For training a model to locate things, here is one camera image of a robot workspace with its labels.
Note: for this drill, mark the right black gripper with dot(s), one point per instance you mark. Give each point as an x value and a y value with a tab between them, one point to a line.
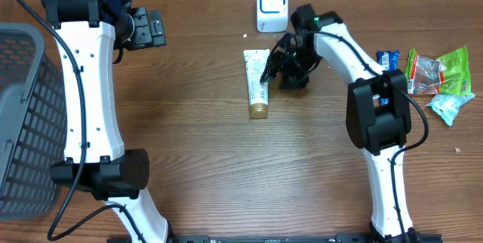
276	61

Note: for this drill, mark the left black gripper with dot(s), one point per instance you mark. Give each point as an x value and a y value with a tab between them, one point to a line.
151	32

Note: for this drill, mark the white cream tube gold cap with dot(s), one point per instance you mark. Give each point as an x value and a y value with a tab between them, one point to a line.
255	63

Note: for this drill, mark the blue Oreo cookie pack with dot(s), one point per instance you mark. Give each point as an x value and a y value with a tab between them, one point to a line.
388	59

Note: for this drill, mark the green snack bag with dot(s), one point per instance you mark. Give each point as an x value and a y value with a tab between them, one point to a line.
448	74

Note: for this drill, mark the mint green wipes pack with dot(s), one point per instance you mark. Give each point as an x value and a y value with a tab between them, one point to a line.
447	106

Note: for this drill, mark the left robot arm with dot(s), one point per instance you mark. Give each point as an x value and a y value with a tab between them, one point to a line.
91	36

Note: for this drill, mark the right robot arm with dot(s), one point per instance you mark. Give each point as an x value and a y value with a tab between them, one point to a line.
377	108

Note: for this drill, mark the white barcode scanner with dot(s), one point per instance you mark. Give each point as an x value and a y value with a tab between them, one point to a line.
272	15

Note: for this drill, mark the grey plastic mesh basket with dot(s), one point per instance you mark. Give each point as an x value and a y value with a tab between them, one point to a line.
33	123

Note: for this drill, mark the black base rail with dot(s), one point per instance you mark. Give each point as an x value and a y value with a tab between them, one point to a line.
339	238

